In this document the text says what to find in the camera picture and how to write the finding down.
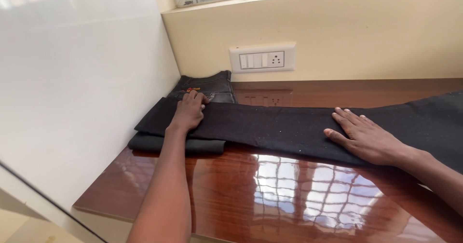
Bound person's right hand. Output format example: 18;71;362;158
324;107;411;166

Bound person's left hand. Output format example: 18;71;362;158
169;90;210;132

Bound black trousers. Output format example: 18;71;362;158
134;90;463;175

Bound folded dark grey jeans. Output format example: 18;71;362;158
167;70;237;104

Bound folded black cloth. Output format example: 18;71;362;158
127;131;226;155

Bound white wall switch socket plate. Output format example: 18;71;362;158
229;43;296;74

